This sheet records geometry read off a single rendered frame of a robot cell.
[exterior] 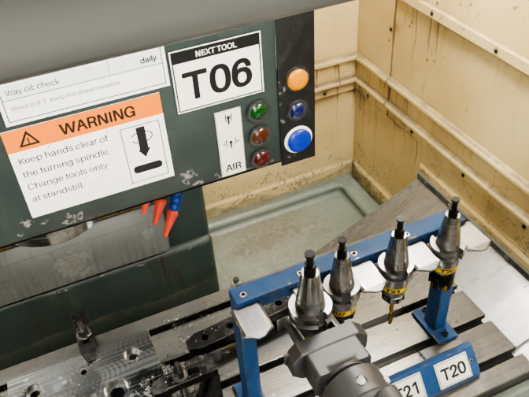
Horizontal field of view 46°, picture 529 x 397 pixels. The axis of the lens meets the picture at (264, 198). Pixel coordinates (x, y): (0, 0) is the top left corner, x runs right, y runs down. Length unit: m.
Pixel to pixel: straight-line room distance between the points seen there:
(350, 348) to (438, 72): 1.01
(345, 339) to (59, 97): 0.51
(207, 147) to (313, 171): 1.55
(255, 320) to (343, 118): 1.25
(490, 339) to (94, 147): 1.04
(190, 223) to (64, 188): 1.01
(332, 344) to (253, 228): 1.30
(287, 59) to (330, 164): 1.59
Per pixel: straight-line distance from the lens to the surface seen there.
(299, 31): 0.67
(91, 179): 0.68
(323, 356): 0.88
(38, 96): 0.62
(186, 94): 0.65
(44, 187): 0.67
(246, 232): 2.14
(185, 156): 0.69
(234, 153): 0.71
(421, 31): 1.76
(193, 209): 1.63
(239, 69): 0.66
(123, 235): 1.57
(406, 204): 1.88
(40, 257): 1.57
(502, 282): 1.69
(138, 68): 0.63
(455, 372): 1.36
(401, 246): 1.08
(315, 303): 0.88
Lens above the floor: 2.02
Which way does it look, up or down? 39 degrees down
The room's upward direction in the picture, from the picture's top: 4 degrees counter-clockwise
